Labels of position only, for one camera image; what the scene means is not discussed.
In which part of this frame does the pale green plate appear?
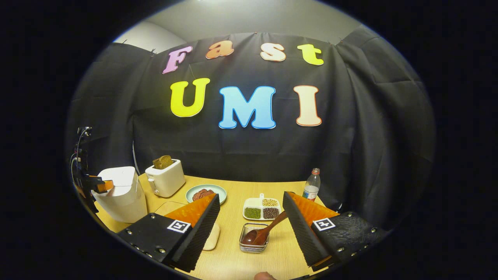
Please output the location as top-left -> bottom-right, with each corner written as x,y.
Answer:
185,184 -> 228,205

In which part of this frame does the white toaster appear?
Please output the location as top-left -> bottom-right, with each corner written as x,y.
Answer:
145,159 -> 186,198

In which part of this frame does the brown wooden spoon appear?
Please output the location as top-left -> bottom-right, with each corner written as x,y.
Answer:
241,210 -> 288,246

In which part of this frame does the clear plastic mat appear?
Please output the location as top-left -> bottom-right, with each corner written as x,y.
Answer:
154,201 -> 188,217

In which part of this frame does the black backdrop cloth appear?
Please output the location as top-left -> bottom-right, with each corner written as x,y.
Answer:
66,31 -> 436,230

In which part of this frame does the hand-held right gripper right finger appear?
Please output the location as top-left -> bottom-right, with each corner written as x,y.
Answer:
282,191 -> 389,272

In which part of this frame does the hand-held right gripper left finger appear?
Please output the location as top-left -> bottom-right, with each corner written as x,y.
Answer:
117,193 -> 221,273

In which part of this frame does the brown toast slice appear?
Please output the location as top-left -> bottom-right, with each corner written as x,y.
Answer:
152,155 -> 174,170

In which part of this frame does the white rice cooker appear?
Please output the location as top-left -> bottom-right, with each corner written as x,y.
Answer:
91,166 -> 149,224

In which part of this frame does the white divided dish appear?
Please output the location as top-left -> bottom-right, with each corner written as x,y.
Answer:
242,193 -> 281,221

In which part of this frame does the clear bottle with red cap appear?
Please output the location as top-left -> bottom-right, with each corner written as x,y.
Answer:
302,168 -> 321,201

